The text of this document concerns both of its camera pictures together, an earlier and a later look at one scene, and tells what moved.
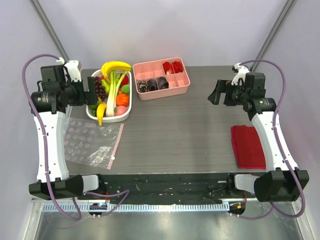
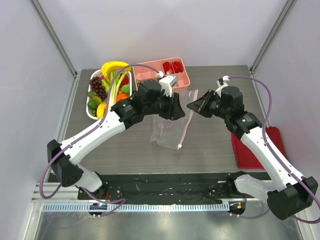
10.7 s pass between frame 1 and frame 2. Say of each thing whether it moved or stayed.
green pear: stayed
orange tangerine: stayed
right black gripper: moved
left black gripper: moved
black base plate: stayed
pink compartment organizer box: stayed
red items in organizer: stayed
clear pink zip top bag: moved
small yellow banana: stayed
